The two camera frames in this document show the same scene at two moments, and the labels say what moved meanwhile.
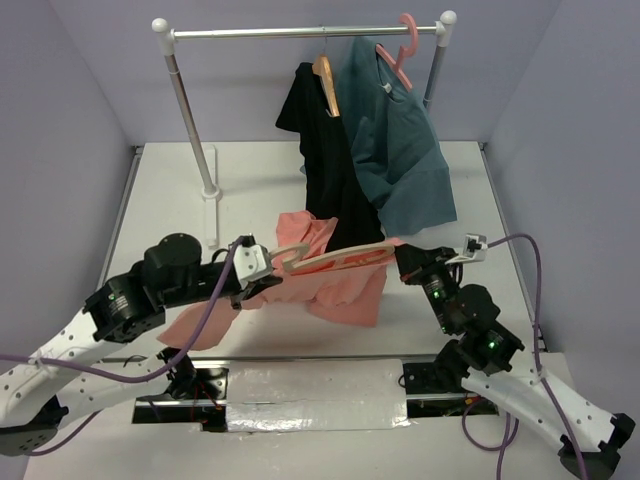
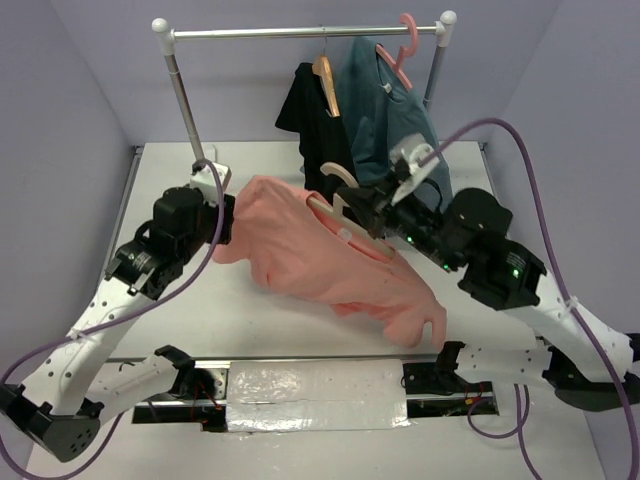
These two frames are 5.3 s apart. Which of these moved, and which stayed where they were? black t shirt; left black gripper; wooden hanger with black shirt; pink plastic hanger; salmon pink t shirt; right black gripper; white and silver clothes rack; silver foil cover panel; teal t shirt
Moved: salmon pink t shirt; right black gripper; left black gripper
Stayed: silver foil cover panel; white and silver clothes rack; teal t shirt; pink plastic hanger; wooden hanger with black shirt; black t shirt
